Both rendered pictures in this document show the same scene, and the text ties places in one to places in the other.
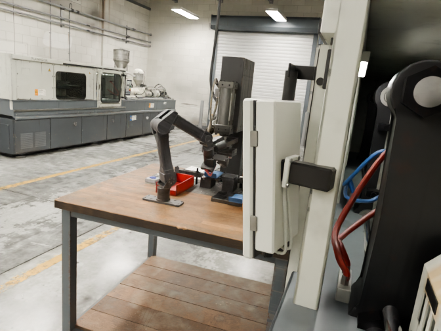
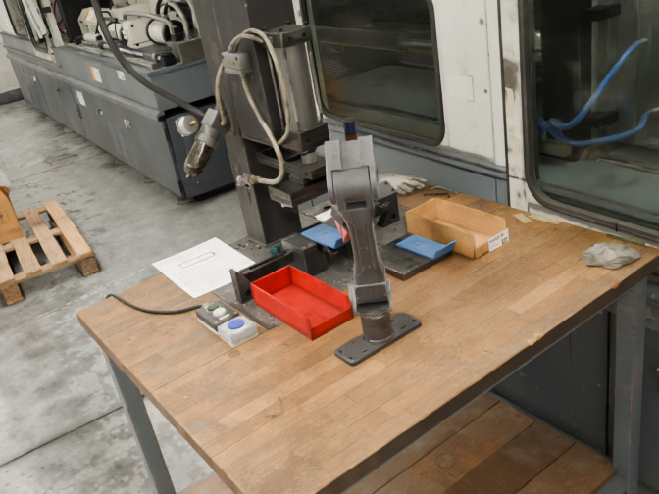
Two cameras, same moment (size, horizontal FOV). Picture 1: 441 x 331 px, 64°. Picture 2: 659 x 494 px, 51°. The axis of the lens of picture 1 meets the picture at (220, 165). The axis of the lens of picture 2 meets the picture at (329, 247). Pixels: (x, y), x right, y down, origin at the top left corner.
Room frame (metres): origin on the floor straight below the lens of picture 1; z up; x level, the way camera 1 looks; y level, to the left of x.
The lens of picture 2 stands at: (0.90, 1.26, 1.75)
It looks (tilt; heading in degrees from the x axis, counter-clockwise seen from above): 26 degrees down; 311
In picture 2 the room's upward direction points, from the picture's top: 10 degrees counter-clockwise
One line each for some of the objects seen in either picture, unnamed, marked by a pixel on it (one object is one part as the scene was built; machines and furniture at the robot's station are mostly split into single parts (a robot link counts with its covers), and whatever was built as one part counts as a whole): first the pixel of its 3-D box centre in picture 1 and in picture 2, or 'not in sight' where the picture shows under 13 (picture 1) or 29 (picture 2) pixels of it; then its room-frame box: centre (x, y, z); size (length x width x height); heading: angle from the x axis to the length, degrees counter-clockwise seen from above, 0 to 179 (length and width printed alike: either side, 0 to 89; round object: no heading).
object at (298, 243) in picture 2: (219, 175); (323, 232); (2.01, 0.00, 0.98); 0.20 x 0.10 x 0.01; 73
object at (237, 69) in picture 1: (233, 94); (262, 55); (2.13, -0.04, 1.44); 0.17 x 0.13 x 0.42; 163
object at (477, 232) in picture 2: not in sight; (455, 227); (1.74, -0.22, 0.93); 0.25 x 0.13 x 0.08; 163
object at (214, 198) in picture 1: (230, 198); (406, 255); (1.80, -0.07, 0.91); 0.17 x 0.16 x 0.02; 73
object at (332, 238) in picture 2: (214, 172); (329, 231); (1.96, 0.03, 1.00); 0.15 x 0.07 x 0.03; 165
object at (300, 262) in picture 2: (218, 181); (325, 246); (2.01, 0.00, 0.94); 0.20 x 0.10 x 0.07; 73
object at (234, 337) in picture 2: (152, 182); (238, 335); (1.98, 0.38, 0.90); 0.07 x 0.07 x 0.06; 73
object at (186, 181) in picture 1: (176, 183); (300, 300); (1.91, 0.24, 0.93); 0.25 x 0.12 x 0.06; 163
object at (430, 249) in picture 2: (238, 196); (425, 242); (1.77, -0.11, 0.93); 0.15 x 0.07 x 0.03; 165
